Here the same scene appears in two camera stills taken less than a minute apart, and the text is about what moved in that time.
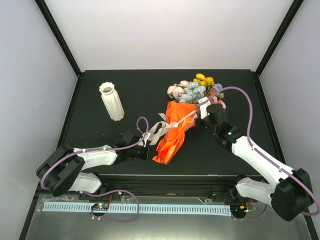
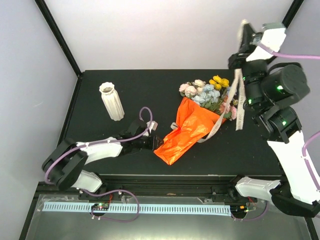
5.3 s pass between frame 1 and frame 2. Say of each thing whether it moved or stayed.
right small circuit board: stayed
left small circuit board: stayed
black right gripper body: moved
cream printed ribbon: moved
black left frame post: stayed
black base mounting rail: stayed
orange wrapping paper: moved
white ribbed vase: stayed
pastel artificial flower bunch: moved
